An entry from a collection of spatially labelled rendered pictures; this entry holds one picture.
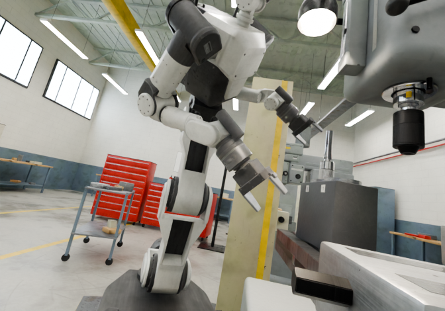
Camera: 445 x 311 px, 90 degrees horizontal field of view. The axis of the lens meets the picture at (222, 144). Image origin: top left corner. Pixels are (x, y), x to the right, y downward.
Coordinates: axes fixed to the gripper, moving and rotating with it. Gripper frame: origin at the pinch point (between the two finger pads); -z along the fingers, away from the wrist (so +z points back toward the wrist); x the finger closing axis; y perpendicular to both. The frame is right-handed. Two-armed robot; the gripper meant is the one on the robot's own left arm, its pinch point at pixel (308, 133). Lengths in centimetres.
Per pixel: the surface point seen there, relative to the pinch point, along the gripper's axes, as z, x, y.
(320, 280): 10, 37, -90
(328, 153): -3.4, 14.0, -29.5
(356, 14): 23, 46, -41
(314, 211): -9.8, 6.7, -48.0
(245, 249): -51, -126, 9
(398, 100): 5, 42, -49
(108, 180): 168, -471, 96
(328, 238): -13, 11, -57
